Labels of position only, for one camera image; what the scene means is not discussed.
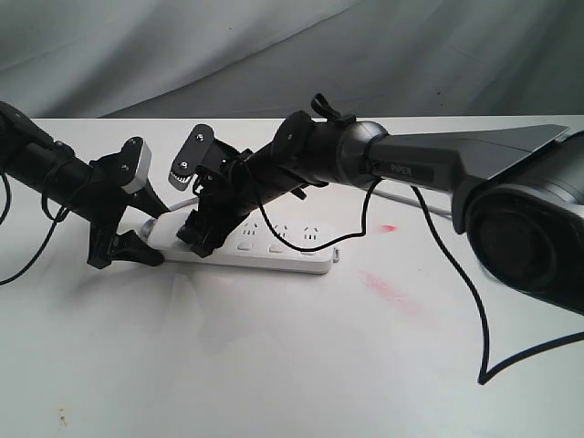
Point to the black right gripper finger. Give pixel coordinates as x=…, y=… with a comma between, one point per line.
x=192, y=232
x=206, y=241

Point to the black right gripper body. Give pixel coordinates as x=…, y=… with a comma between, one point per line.
x=234, y=182

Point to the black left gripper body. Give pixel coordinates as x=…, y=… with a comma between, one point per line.
x=106, y=202

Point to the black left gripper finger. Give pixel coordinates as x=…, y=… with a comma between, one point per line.
x=147, y=201
x=131, y=248

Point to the white five-outlet power strip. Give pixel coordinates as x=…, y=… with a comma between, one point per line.
x=250, y=245

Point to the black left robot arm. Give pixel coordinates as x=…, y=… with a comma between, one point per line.
x=50, y=167

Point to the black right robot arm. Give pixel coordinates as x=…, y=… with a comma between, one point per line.
x=516, y=194

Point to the grey backdrop cloth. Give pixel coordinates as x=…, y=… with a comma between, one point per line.
x=245, y=59

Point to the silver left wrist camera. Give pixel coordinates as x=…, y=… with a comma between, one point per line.
x=135, y=162

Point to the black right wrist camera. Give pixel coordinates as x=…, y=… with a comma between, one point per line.
x=191, y=156

